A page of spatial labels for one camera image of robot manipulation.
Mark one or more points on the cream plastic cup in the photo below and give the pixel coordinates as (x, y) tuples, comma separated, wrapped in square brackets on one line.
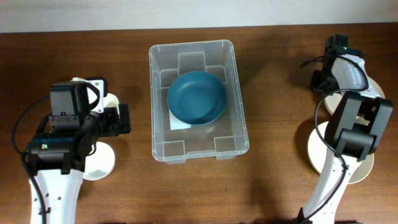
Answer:
[(110, 100)]

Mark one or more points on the dark blue plate bowl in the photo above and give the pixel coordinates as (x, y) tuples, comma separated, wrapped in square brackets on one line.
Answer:
[(197, 98)]

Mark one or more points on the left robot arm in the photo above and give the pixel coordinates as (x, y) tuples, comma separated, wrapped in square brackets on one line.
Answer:
[(55, 158)]

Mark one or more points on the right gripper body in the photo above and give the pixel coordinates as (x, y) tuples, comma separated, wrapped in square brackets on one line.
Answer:
[(323, 82)]

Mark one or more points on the clear plastic storage bin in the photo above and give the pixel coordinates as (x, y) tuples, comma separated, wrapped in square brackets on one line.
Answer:
[(226, 137)]

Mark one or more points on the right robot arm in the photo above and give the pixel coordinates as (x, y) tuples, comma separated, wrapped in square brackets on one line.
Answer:
[(354, 130)]

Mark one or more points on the beige large bowl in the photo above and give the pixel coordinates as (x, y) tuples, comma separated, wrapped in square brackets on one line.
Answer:
[(331, 102)]

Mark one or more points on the white small bowl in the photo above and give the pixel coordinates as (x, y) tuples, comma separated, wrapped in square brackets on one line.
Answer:
[(101, 163)]

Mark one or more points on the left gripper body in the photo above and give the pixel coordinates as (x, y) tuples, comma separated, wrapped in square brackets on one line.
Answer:
[(109, 125)]

